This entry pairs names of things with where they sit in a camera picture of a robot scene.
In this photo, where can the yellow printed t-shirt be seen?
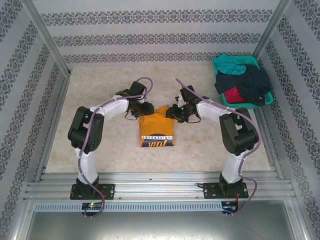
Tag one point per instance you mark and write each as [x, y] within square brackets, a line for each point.
[156, 127]

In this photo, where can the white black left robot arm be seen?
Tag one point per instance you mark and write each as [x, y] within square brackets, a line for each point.
[86, 130]

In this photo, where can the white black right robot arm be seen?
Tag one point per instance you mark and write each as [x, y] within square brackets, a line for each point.
[240, 135]

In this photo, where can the red t-shirt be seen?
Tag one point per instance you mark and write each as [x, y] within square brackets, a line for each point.
[235, 96]

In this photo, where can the teal t-shirt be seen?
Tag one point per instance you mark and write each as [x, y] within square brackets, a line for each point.
[227, 65]

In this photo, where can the navy t-shirt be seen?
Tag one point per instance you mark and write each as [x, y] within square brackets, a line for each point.
[250, 80]

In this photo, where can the teal plastic basket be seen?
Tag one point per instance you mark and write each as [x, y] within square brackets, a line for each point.
[243, 60]

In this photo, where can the grey metal front panel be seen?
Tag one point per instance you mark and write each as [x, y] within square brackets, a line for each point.
[160, 226]

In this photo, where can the aluminium mounting rail frame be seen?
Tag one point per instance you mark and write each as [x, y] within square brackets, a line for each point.
[160, 185]

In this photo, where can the aluminium side rail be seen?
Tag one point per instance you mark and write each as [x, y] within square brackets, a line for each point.
[56, 112]
[271, 155]

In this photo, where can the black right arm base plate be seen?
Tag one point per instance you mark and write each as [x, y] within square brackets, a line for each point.
[210, 191]

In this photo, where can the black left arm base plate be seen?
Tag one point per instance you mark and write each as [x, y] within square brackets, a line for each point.
[107, 191]

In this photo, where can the aluminium corner post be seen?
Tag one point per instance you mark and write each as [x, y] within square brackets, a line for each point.
[270, 27]
[43, 32]

